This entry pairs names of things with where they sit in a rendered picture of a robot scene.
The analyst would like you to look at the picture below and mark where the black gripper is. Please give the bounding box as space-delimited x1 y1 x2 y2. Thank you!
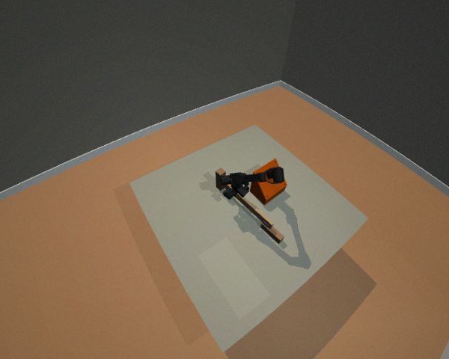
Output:
223 182 249 200

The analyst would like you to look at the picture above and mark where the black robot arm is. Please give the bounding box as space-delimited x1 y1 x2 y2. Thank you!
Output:
220 167 284 197

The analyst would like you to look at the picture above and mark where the long tan wooden rail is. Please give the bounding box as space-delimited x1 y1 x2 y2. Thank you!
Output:
224 184 274 229

